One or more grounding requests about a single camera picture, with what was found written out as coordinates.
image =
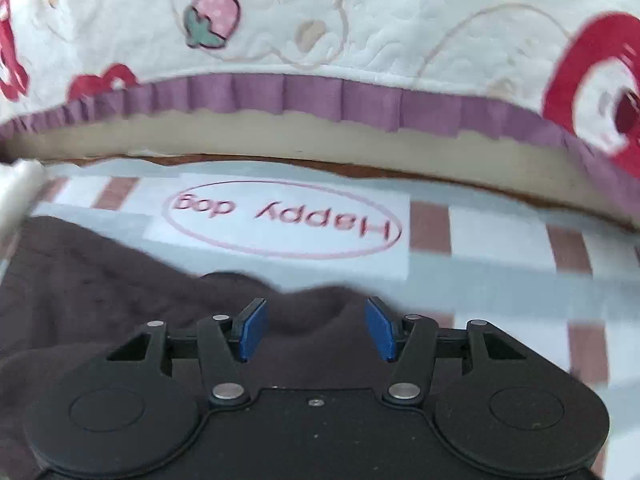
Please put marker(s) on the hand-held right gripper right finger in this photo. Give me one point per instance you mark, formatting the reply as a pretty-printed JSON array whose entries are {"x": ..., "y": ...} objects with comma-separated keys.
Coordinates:
[{"x": 381, "y": 330}]

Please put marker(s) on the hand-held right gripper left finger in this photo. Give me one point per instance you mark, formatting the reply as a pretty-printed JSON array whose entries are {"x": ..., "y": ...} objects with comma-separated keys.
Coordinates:
[{"x": 250, "y": 330}]

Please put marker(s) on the dark brown garment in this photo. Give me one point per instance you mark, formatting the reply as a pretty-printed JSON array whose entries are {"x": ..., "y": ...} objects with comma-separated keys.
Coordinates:
[{"x": 100, "y": 280}]

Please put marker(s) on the checked printed bed sheet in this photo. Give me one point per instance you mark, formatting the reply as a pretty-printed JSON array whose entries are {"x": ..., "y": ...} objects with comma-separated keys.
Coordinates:
[{"x": 480, "y": 280}]

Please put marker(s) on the beige mattress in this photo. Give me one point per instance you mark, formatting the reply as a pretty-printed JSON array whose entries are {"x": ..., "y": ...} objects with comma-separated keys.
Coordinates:
[{"x": 300, "y": 137}]

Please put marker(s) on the white pillow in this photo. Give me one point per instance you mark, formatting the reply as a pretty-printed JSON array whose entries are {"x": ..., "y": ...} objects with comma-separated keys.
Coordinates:
[{"x": 15, "y": 195}]

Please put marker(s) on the white bear print blanket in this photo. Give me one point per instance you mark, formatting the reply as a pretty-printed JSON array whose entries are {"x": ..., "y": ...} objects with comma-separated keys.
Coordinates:
[{"x": 400, "y": 25}]

